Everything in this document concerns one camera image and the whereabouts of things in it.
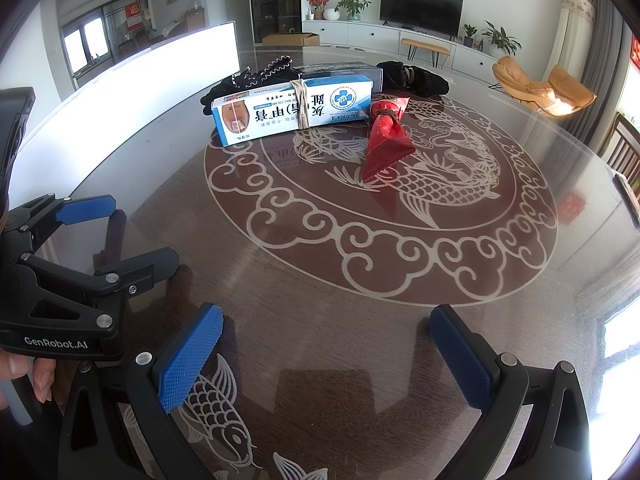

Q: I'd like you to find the dark wooden chair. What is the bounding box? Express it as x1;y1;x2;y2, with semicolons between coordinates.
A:
605;112;640;186

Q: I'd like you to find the dark patterned glass desktop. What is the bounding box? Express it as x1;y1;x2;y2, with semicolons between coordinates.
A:
15;42;640;480

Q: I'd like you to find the green potted plant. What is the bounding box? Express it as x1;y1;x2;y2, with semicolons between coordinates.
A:
336;0;372;22

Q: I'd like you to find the white television cabinet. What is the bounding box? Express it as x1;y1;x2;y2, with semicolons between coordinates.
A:
301;19;506;68

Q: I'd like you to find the black printed box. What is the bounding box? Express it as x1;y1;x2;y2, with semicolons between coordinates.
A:
290;61;383;92

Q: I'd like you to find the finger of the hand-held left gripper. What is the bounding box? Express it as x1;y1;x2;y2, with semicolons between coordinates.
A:
10;194;128;262
20;246;181;296

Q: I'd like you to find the blue white ointment box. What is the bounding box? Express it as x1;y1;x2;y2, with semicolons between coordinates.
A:
210;74;377;148

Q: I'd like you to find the dark glass display cabinet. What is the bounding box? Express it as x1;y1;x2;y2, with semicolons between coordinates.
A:
248;0;302;45

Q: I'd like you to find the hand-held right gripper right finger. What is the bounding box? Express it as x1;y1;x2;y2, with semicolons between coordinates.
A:
430;304;593;480

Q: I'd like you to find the brown cardboard box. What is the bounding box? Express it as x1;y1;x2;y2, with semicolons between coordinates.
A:
261;32;321;47

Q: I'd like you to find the orange lounge chair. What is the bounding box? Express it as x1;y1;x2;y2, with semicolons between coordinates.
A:
492;56;598;118

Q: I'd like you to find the covered standing air conditioner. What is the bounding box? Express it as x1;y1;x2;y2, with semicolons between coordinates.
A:
542;0;597;96

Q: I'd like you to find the black television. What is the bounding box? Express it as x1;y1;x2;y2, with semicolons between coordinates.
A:
380;0;463;40

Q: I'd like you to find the wooden bench with hairpin legs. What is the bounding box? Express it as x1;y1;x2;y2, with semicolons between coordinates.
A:
401;37;452;68

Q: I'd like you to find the large leafy potted plant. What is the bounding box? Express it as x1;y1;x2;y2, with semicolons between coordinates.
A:
481;21;522;58

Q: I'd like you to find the white cardboard box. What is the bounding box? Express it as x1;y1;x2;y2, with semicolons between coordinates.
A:
7;21;238;221

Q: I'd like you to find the person's left hand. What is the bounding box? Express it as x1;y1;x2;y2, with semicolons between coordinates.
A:
0;351;55;411

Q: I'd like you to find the black remote control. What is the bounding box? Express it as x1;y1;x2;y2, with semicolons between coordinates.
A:
612;172;640;206

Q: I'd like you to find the red plastic packet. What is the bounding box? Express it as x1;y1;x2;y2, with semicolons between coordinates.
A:
360;96;416;183

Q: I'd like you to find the grey curtain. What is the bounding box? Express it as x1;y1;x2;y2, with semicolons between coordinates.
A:
575;0;631;156

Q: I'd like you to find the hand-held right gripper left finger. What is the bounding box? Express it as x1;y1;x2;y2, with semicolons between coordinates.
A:
59;302;225;480

